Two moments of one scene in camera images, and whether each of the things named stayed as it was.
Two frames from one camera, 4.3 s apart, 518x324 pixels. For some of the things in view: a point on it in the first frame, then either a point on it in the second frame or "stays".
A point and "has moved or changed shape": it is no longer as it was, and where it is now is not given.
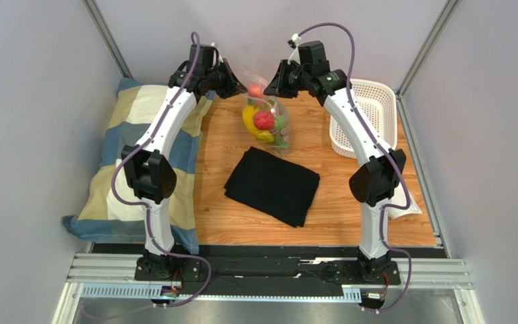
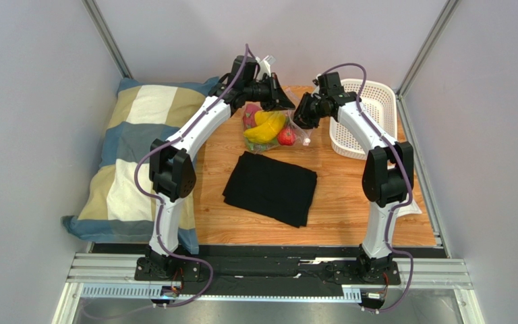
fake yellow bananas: x=248 y=115 → x=268 y=124
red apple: x=264 y=119 → x=286 y=137
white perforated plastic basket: x=377 y=102 stays
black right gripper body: x=283 y=79 → x=309 y=107
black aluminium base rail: x=271 y=270 stays
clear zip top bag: x=264 y=117 has moved or changed shape
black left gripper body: x=220 y=79 → x=267 y=99
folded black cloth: x=274 y=187 stays
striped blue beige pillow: x=110 y=212 stays
